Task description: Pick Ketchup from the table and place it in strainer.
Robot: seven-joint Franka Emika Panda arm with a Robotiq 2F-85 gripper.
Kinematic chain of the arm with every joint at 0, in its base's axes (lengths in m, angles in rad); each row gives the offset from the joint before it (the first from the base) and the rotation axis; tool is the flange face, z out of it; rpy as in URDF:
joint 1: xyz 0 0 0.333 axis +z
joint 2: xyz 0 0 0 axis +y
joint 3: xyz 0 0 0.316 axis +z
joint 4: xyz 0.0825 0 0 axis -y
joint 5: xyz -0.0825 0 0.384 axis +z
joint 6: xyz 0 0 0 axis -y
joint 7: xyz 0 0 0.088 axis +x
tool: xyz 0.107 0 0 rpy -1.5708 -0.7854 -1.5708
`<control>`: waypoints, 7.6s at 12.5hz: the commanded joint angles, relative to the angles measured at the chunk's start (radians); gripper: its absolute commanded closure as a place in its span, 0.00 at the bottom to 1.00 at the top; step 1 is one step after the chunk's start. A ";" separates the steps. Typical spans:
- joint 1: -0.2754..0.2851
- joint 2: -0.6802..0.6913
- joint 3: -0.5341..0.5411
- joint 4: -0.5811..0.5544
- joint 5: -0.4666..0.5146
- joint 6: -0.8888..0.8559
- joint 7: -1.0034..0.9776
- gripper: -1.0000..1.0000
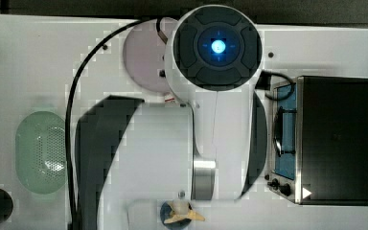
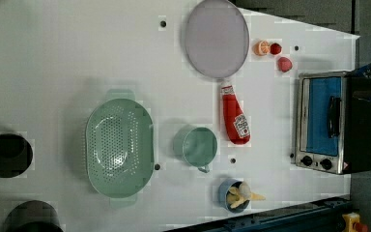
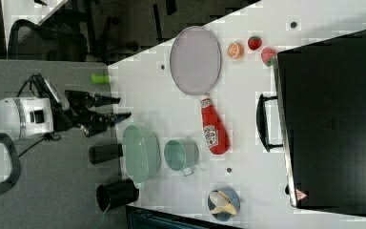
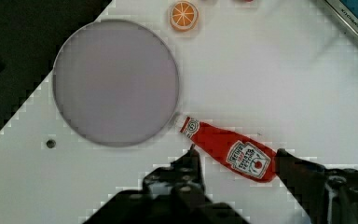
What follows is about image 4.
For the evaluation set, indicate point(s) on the grey round plate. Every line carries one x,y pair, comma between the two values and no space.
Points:
115,83

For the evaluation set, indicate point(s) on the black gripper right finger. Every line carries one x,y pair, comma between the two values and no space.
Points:
329,196

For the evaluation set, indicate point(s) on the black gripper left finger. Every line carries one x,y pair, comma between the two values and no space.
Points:
176,192

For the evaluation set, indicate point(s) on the red ketchup bottle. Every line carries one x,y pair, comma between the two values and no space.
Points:
239,153

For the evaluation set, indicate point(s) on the orange slice toy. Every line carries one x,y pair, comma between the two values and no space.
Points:
183,16

